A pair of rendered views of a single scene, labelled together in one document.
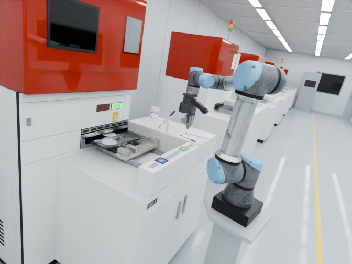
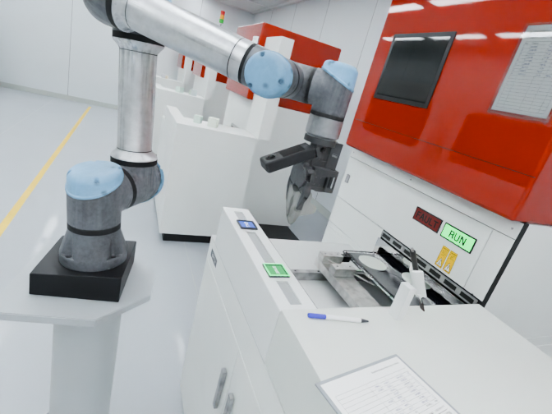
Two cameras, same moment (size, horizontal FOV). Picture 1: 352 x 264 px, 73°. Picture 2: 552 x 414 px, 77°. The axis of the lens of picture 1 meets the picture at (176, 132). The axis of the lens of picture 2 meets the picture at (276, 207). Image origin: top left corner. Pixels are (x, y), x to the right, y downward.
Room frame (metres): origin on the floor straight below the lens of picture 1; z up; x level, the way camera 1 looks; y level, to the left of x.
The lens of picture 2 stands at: (1.84, -0.70, 1.39)
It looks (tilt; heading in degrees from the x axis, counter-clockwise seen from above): 19 degrees down; 127
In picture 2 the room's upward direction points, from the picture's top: 15 degrees clockwise
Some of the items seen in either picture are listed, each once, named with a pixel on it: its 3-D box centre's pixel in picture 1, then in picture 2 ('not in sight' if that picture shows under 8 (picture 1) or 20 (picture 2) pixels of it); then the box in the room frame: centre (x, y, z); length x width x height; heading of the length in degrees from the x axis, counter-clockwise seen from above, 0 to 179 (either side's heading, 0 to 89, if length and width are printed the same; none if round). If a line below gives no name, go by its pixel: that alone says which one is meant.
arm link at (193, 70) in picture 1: (195, 77); (333, 90); (1.41, -0.06, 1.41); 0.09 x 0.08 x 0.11; 26
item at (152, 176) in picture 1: (172, 165); (254, 268); (1.29, -0.01, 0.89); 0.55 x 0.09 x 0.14; 153
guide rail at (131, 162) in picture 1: (125, 159); (328, 275); (1.38, 0.28, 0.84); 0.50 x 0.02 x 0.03; 63
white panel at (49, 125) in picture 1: (86, 121); (396, 223); (1.44, 0.57, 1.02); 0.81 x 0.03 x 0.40; 153
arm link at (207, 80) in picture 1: (206, 80); (287, 79); (1.33, -0.11, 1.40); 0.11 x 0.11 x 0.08; 26
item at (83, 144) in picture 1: (107, 134); (413, 278); (1.60, 0.48, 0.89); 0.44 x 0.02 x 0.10; 153
